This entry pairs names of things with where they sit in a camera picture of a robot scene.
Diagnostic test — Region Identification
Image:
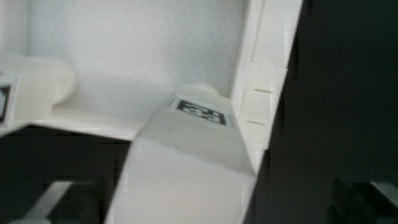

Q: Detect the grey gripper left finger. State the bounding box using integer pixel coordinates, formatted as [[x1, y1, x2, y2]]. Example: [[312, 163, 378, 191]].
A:
[[10, 181, 97, 224]]

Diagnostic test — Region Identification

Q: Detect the white desk top tray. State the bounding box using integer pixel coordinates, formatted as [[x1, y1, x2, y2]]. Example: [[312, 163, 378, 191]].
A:
[[0, 0, 248, 140]]

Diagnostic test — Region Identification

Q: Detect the white desk leg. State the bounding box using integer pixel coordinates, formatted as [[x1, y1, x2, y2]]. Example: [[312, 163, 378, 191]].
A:
[[104, 83, 256, 224], [0, 55, 76, 136]]

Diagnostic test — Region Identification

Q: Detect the white front fence bar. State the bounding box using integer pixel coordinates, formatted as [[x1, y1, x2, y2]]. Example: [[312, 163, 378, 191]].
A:
[[231, 0, 303, 171]]

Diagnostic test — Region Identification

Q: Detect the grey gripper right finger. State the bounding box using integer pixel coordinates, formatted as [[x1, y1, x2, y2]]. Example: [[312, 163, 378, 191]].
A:
[[327, 178, 398, 224]]

